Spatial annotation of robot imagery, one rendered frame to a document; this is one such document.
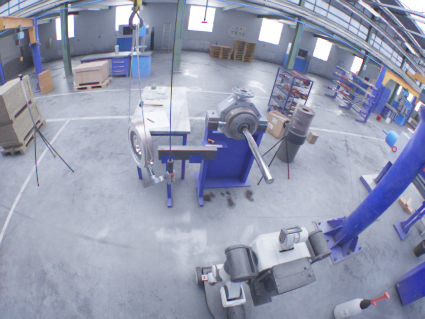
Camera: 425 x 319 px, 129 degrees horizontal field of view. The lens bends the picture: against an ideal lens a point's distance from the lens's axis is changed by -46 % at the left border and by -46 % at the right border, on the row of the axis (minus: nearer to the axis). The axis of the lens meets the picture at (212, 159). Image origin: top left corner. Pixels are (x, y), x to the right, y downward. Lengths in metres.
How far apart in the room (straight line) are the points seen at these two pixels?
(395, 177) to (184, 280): 2.51
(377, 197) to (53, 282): 3.82
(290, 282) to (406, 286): 3.08
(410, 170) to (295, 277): 1.79
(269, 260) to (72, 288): 2.09
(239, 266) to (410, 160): 1.99
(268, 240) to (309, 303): 1.76
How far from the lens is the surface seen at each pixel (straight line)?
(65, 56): 9.18
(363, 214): 2.64
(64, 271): 2.53
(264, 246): 0.85
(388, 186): 2.42
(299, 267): 0.89
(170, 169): 1.45
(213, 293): 1.96
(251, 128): 2.09
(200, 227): 2.38
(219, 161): 2.67
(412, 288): 3.73
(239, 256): 0.79
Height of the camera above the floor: 2.09
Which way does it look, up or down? 41 degrees down
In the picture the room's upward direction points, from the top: 10 degrees clockwise
